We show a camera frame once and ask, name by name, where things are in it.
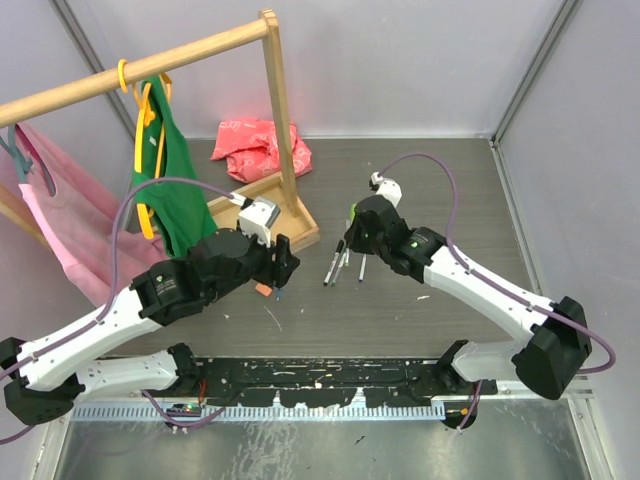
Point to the green tank top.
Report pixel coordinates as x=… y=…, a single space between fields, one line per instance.
x=176 y=211

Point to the pink shirt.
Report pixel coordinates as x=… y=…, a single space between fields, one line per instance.
x=73 y=210

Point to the white cable duct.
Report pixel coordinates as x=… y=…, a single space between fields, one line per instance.
x=358 y=411

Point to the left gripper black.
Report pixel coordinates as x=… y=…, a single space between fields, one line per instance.
x=283 y=263

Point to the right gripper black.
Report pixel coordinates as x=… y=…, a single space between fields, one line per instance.
x=353 y=240

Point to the white pen black tip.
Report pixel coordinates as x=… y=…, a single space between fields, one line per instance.
x=331 y=268

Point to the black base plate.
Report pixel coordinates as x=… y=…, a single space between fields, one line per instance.
x=259 y=382

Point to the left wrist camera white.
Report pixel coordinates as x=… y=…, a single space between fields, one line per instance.
x=256 y=218

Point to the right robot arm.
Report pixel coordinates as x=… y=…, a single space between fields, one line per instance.
x=547 y=345

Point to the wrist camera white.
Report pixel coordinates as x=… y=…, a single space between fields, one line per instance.
x=256 y=218
x=385 y=187

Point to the short white pen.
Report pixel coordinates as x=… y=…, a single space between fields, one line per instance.
x=362 y=268

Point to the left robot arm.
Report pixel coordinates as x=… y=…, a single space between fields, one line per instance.
x=51 y=375

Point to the orange eraser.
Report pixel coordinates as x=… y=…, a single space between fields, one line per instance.
x=263 y=289

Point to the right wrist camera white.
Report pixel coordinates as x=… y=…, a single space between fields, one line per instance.
x=385 y=187

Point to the grey blue hanger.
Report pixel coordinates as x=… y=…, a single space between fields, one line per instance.
x=25 y=160

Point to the long white green pen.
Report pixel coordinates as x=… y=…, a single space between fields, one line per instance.
x=336 y=274

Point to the red patterned cloth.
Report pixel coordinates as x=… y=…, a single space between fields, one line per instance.
x=249 y=147

